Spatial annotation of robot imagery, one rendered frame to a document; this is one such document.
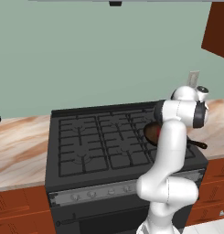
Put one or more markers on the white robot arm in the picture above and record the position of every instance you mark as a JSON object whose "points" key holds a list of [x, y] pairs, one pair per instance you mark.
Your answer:
{"points": [[172, 158]]}

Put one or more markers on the black gas stove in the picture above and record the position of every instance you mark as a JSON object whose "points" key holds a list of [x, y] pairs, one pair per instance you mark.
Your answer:
{"points": [[95, 143]]}

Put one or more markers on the dark frying pan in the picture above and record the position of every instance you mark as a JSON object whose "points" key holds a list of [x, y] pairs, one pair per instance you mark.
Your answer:
{"points": [[150, 132]]}

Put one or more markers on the red tomato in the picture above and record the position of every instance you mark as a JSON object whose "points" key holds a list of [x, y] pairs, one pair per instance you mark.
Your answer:
{"points": [[159, 132]]}

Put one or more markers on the silver stove knob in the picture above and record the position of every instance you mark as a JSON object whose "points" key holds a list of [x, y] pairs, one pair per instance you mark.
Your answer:
{"points": [[91, 194], [111, 192], [75, 197], [127, 189]]}

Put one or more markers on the black oven door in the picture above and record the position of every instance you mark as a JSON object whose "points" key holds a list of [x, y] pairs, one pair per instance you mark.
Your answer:
{"points": [[116, 221]]}

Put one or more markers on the grey range hood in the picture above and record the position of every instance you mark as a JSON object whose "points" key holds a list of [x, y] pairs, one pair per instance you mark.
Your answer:
{"points": [[116, 1]]}

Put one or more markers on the brown drawer front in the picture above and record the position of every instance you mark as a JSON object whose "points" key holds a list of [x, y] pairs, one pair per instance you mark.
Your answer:
{"points": [[218, 170], [212, 204], [20, 199]]}

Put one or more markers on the brown cupboard door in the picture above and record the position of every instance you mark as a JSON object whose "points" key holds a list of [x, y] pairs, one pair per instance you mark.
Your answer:
{"points": [[25, 224]]}

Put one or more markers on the brown wall cupboard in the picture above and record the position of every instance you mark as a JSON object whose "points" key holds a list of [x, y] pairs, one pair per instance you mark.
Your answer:
{"points": [[218, 27]]}

